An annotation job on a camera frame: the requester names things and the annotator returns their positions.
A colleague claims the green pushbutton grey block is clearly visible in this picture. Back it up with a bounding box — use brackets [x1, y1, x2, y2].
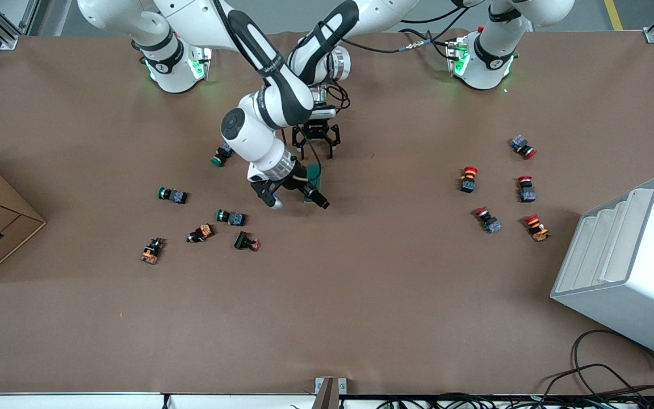
[211, 143, 234, 168]
[215, 208, 246, 227]
[157, 186, 189, 205]

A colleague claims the brown paper table mat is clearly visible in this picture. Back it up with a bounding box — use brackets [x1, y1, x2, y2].
[0, 28, 654, 397]

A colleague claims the metal connector plate green light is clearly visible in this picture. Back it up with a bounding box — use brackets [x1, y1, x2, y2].
[446, 37, 471, 77]
[190, 45, 214, 81]

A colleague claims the red mushroom button orange block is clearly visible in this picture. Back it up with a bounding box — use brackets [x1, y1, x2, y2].
[523, 213, 551, 243]

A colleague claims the white stepped rack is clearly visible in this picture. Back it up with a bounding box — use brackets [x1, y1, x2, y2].
[550, 175, 654, 366]

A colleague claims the black switch red lens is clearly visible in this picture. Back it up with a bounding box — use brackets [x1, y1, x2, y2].
[233, 230, 261, 252]

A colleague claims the black switch orange block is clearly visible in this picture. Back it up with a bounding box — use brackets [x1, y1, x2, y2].
[187, 223, 215, 244]
[140, 237, 166, 265]

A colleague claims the black left base cable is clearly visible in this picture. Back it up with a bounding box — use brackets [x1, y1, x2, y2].
[395, 26, 454, 57]

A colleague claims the metal clamp bracket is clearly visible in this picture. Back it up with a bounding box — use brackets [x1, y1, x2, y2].
[315, 377, 348, 409]

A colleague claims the black cable bundle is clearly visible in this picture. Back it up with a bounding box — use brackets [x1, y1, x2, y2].
[375, 391, 654, 409]

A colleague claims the white table edge rail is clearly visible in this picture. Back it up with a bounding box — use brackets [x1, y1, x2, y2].
[0, 392, 654, 409]

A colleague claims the black looping cable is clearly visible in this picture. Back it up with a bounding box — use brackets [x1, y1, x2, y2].
[570, 329, 654, 398]

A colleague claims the black arched cable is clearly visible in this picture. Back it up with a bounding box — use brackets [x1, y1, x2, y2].
[538, 364, 648, 398]

